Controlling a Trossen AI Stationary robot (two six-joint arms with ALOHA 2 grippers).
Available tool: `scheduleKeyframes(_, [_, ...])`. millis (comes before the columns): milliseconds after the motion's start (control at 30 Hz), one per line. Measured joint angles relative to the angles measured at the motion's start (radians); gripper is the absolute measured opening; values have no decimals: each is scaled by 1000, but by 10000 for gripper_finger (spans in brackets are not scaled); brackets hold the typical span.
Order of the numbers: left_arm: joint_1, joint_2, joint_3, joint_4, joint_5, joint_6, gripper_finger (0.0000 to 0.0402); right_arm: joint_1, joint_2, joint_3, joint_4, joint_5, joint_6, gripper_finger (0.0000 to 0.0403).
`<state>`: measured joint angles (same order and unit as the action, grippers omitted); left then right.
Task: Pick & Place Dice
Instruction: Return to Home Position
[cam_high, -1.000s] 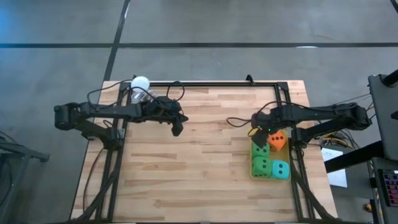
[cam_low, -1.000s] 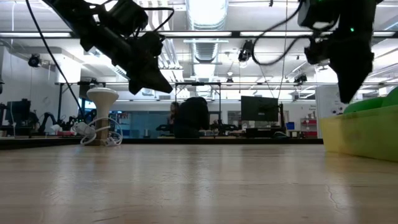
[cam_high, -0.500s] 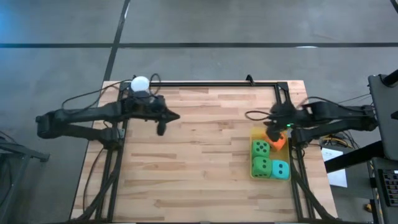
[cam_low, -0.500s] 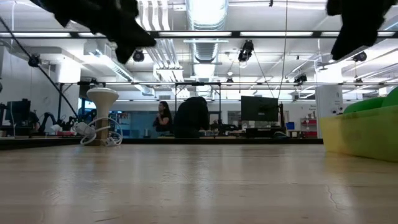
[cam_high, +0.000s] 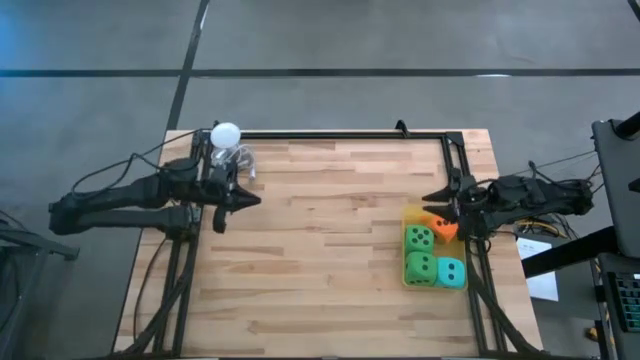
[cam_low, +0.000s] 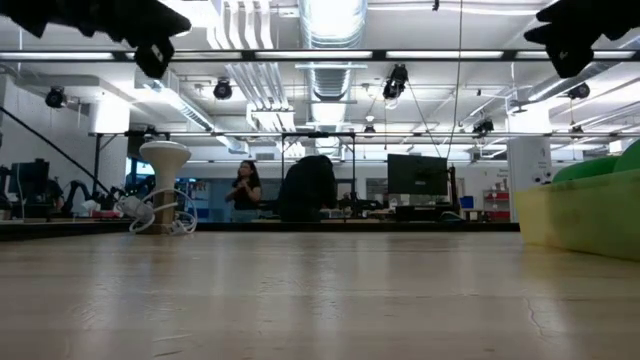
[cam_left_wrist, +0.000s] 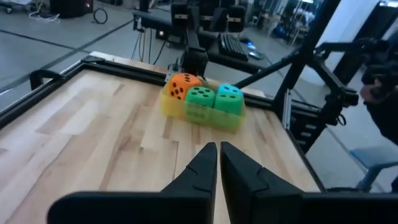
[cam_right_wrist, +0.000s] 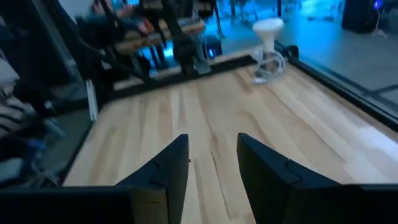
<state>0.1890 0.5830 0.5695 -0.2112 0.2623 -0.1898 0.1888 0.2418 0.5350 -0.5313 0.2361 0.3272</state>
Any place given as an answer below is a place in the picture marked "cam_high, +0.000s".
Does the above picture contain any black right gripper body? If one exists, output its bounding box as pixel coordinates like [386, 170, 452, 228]
[447, 167, 490, 241]

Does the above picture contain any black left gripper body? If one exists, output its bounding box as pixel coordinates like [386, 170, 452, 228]
[202, 164, 239, 235]

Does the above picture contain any large orange foam die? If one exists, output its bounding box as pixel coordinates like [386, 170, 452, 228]
[422, 214, 460, 246]

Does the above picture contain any large green foam die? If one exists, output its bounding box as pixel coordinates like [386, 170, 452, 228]
[403, 251, 439, 288]
[404, 224, 435, 255]

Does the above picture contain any large teal foam die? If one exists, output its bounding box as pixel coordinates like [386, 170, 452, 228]
[435, 256, 467, 290]

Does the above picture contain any yellow translucent plastic tray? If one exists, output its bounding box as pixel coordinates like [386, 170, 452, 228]
[401, 203, 470, 293]

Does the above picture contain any white mushroom lamp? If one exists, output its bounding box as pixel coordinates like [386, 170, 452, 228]
[210, 122, 242, 150]

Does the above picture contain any white paper sheet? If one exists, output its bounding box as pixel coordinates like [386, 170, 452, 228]
[516, 237, 560, 303]

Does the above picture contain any black keyboard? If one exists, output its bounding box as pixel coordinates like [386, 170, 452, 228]
[607, 272, 640, 335]

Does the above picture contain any grey metal rack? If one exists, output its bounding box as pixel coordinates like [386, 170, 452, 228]
[0, 218, 82, 360]

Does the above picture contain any white coiled cable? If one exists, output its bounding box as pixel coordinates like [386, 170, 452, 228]
[209, 144, 258, 184]

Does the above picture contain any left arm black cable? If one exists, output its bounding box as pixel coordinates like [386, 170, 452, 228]
[71, 127, 214, 197]

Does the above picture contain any black metal table frame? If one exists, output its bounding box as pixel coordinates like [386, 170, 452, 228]
[117, 129, 541, 360]

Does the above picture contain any black wire bundle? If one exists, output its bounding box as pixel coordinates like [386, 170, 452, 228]
[499, 149, 606, 241]

